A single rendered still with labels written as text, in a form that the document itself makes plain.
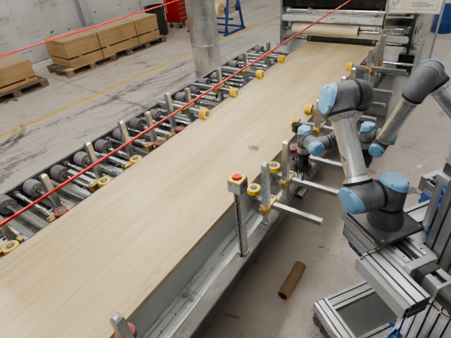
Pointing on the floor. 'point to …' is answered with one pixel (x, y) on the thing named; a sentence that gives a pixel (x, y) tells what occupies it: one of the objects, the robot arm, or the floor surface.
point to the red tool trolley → (176, 12)
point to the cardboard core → (291, 280)
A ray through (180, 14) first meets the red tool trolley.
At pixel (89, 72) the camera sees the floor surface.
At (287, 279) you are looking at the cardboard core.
